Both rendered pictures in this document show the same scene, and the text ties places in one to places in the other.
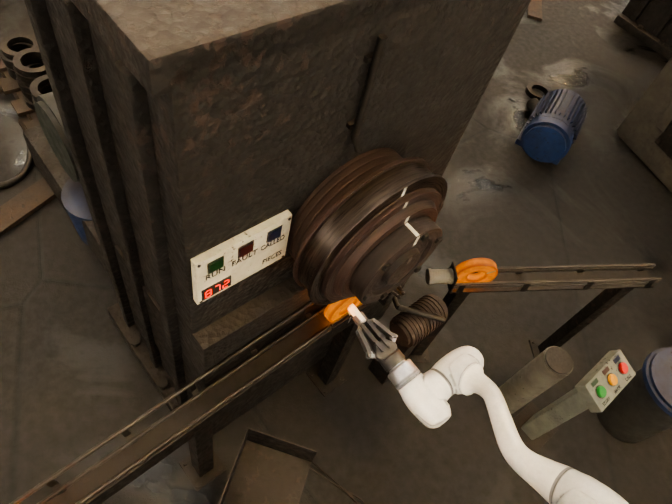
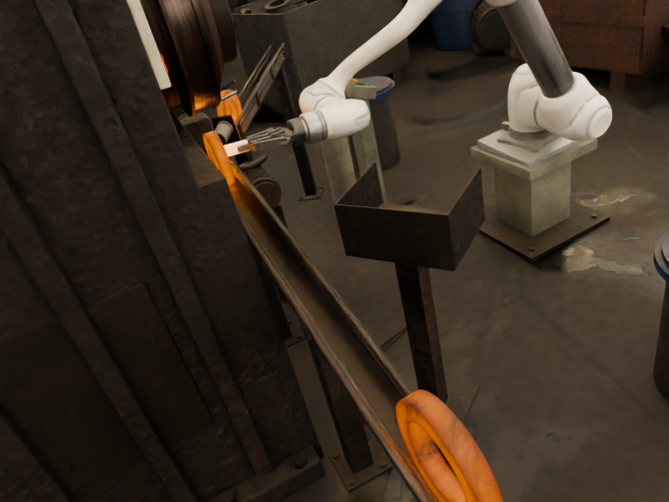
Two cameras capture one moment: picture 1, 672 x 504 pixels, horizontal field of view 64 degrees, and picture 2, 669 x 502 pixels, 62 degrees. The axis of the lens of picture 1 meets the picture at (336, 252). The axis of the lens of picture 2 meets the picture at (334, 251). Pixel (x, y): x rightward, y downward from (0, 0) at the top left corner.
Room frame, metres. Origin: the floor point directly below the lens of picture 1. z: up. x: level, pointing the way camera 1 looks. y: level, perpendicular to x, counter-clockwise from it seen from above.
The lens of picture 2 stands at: (-0.20, 0.95, 1.28)
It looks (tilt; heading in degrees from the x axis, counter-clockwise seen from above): 32 degrees down; 307
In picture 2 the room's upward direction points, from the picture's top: 14 degrees counter-clockwise
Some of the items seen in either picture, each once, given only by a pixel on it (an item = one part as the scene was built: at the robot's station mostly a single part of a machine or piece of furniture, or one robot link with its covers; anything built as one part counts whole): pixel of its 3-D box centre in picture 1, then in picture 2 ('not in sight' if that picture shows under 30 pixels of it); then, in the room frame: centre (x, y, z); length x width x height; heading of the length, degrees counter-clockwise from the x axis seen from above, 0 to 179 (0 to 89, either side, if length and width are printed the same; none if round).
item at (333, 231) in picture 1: (373, 236); (169, 16); (0.89, -0.08, 1.11); 0.47 x 0.06 x 0.47; 144
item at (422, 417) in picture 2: not in sight; (445, 459); (0.01, 0.56, 0.65); 0.18 x 0.03 x 0.18; 147
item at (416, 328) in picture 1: (404, 342); (271, 233); (1.08, -0.38, 0.27); 0.22 x 0.13 x 0.53; 144
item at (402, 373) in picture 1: (403, 373); (311, 127); (0.72, -0.31, 0.73); 0.09 x 0.06 x 0.09; 144
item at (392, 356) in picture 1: (387, 354); (288, 133); (0.77, -0.25, 0.73); 0.09 x 0.08 x 0.07; 54
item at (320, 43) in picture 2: not in sight; (318, 45); (2.12, -2.56, 0.39); 1.03 x 0.83 x 0.77; 69
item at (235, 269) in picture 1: (242, 257); (136, 27); (0.68, 0.21, 1.15); 0.26 x 0.02 x 0.18; 144
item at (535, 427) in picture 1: (568, 405); (364, 144); (1.01, -1.07, 0.31); 0.24 x 0.16 x 0.62; 144
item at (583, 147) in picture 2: not in sight; (531, 147); (0.27, -1.02, 0.33); 0.32 x 0.32 x 0.04; 57
